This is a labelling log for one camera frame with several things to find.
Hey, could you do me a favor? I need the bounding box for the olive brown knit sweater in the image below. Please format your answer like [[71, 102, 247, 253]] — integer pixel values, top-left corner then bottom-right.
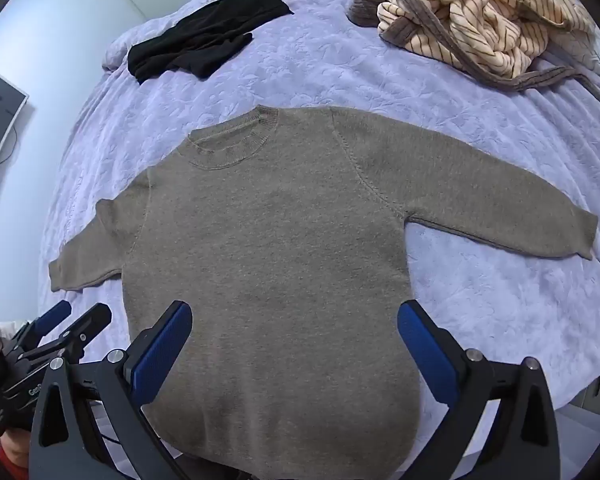
[[50, 106, 598, 479]]

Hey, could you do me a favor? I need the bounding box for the lavender embossed bedspread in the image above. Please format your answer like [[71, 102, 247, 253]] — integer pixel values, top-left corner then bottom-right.
[[38, 0, 600, 405]]

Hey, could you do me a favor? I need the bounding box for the black folded garment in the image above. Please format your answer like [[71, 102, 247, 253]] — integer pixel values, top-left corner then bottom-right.
[[128, 0, 291, 84]]

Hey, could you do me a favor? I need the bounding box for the cream striped brown garment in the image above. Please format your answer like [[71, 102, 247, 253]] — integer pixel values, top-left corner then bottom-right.
[[348, 0, 600, 101]]

